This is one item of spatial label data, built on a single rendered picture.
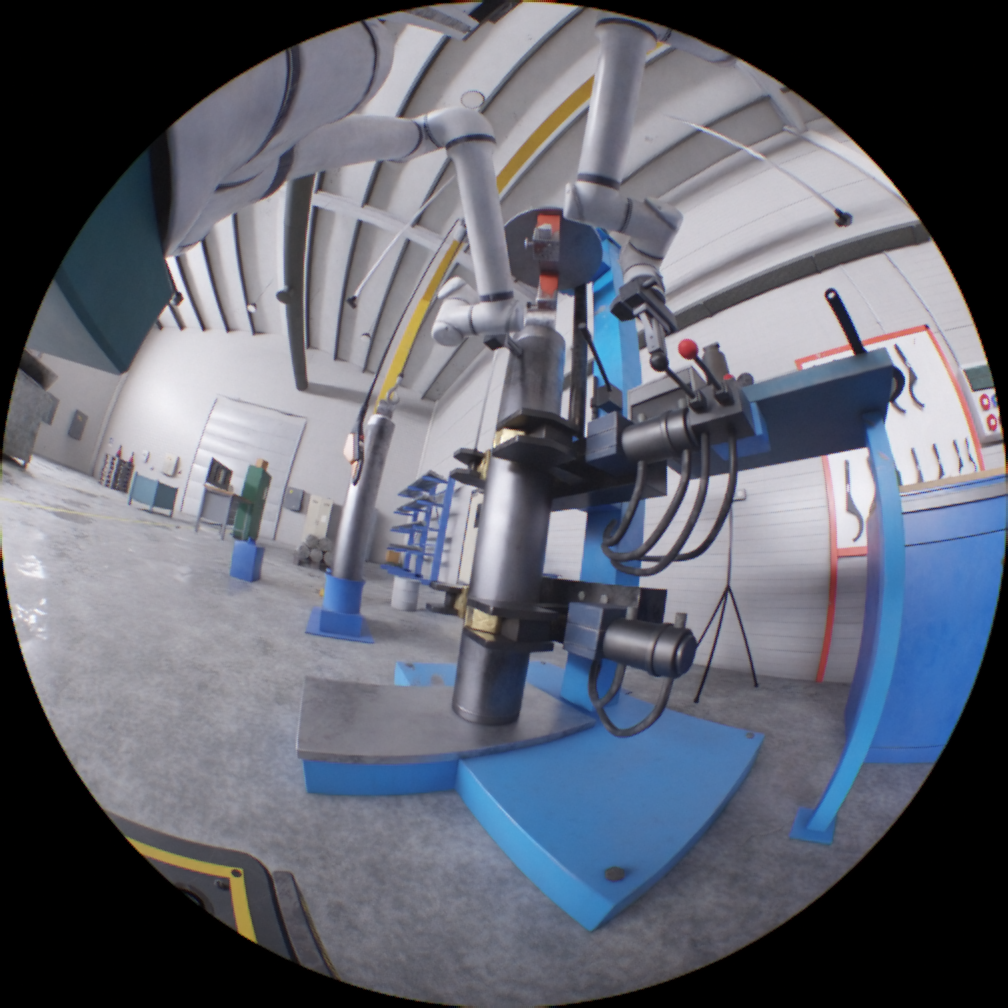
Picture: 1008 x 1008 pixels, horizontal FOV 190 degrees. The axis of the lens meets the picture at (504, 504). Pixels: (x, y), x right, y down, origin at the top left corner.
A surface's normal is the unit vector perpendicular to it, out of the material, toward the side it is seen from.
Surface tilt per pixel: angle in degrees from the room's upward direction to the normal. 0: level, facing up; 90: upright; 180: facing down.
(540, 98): 173
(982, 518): 90
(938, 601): 90
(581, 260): 180
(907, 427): 90
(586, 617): 90
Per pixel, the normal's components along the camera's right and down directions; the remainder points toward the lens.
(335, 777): 0.51, -0.11
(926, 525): -0.84, -0.23
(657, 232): -0.15, 0.96
